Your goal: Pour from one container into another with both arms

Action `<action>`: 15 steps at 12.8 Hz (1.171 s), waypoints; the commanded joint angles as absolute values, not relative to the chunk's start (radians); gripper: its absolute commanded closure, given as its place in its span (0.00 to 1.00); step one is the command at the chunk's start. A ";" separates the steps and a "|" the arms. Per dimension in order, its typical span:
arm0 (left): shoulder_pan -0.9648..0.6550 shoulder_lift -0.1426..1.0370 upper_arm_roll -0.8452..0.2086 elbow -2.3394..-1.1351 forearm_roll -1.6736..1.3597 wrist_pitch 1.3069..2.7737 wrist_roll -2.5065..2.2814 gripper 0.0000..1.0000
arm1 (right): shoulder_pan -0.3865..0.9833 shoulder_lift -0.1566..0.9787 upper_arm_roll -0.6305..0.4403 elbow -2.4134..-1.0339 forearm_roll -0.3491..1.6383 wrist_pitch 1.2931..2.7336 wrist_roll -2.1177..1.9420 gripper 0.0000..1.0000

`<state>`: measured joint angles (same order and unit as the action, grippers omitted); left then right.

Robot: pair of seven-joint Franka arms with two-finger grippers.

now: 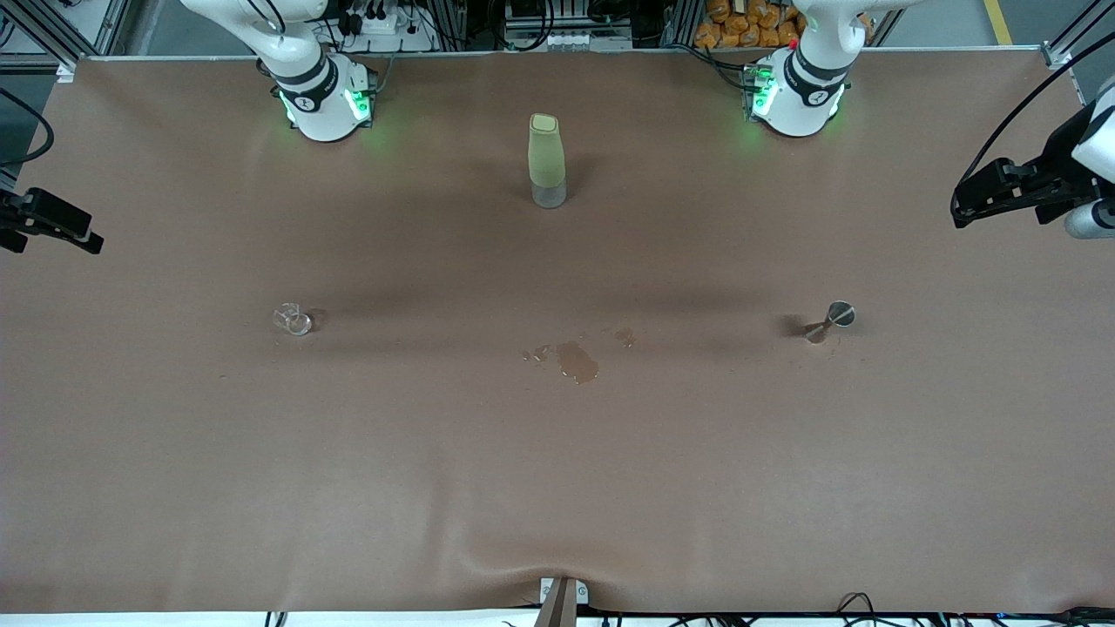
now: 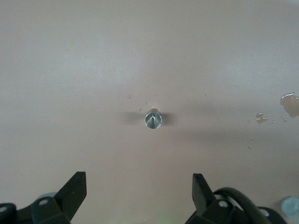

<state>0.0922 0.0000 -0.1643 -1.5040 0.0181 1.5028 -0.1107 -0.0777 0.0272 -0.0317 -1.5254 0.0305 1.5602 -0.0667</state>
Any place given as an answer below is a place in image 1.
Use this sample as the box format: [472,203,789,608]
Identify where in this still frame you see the steel double-ended jigger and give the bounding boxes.
[803,300,857,345]

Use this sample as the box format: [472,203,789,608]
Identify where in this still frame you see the small clear glass beaker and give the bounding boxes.
[273,302,313,337]

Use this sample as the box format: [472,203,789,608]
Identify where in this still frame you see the green sleeved shaker bottle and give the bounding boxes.
[528,113,568,210]

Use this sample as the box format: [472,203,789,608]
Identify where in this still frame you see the orange snack bags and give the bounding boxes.
[694,0,807,50]

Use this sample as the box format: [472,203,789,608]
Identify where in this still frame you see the white power strip with plugs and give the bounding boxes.
[335,4,421,43]

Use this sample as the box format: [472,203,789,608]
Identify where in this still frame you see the brown liquid spill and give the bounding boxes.
[523,327,637,386]

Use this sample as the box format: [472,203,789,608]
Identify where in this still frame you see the long white power strip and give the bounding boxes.
[512,30,634,53]

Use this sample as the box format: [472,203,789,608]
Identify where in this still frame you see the brown table cover mat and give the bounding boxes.
[0,48,1115,616]

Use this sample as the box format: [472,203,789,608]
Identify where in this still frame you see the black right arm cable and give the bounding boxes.
[0,85,56,168]

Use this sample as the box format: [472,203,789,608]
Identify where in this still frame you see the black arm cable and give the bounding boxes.
[0,85,56,168]
[965,33,1115,188]

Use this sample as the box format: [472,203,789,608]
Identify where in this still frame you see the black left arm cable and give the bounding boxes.
[965,33,1115,188]

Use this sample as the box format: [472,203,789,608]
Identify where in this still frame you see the aluminium frame profile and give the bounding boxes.
[1041,0,1115,72]
[0,0,132,72]

